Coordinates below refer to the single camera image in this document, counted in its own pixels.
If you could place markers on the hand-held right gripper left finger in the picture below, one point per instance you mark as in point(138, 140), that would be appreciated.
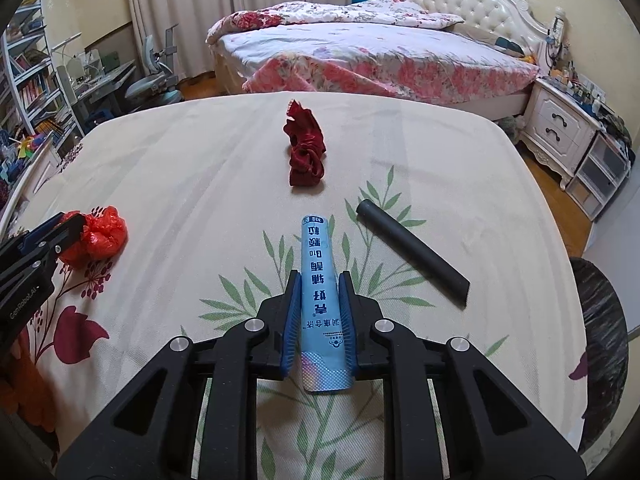
point(290, 330)

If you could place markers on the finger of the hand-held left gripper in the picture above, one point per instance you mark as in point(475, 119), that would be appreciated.
point(47, 255)
point(47, 223)

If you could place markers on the bed with pink floral sheet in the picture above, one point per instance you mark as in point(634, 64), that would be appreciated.
point(375, 60)

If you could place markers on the grey study desk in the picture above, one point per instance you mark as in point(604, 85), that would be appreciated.
point(100, 85)

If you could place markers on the dark red cloth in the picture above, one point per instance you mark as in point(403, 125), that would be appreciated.
point(305, 160)

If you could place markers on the red plastic bag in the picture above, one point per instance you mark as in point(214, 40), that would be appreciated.
point(102, 235)

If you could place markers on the white bookshelf with books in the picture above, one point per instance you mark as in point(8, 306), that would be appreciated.
point(35, 80)

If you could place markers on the black tube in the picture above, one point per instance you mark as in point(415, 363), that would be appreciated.
point(410, 250)

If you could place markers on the plastic drawer unit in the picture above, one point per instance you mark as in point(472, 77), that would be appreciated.
point(600, 170)

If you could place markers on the white pleated curtain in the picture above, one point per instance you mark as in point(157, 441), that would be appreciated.
point(225, 0)

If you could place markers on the pink floral quilt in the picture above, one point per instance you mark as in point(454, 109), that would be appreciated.
point(325, 15)

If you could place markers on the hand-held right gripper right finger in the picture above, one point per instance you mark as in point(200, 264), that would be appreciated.
point(347, 330)

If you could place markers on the colourful toy pile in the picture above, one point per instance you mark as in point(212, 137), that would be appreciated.
point(15, 160)

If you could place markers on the light blue sachet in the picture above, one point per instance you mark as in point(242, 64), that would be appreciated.
point(320, 285)

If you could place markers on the white nightstand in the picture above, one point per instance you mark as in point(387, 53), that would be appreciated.
point(557, 125)

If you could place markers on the grey blue desk chair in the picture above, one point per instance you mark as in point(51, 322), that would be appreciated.
point(155, 80)

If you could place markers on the white tufted headboard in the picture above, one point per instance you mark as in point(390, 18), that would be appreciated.
point(480, 0)

